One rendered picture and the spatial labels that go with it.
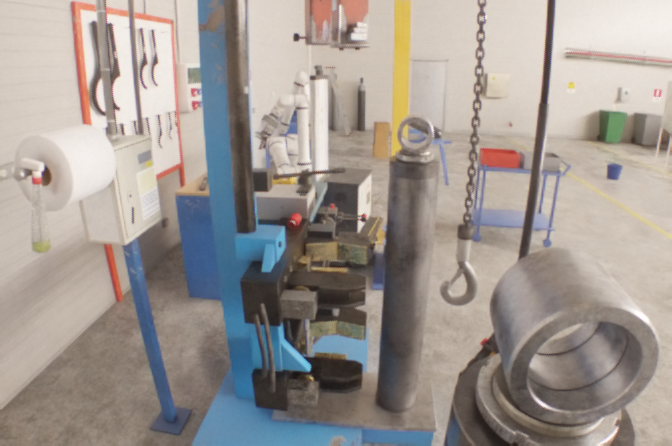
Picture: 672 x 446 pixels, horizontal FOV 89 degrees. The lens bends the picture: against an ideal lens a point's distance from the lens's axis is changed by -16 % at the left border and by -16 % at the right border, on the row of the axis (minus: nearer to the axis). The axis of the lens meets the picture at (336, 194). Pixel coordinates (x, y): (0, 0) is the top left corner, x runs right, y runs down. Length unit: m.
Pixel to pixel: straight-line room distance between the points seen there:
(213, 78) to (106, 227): 0.75
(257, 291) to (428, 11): 11.51
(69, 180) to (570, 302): 1.38
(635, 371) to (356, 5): 1.30
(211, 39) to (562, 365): 1.59
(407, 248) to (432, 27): 11.06
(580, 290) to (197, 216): 3.03
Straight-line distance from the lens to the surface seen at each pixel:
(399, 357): 2.05
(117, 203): 1.70
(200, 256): 3.39
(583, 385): 0.50
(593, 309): 0.39
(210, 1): 1.75
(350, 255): 2.03
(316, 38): 1.80
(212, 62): 1.73
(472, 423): 0.50
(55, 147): 1.47
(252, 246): 1.67
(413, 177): 1.63
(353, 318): 2.28
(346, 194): 3.65
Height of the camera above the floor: 1.83
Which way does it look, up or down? 17 degrees down
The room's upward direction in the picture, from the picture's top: straight up
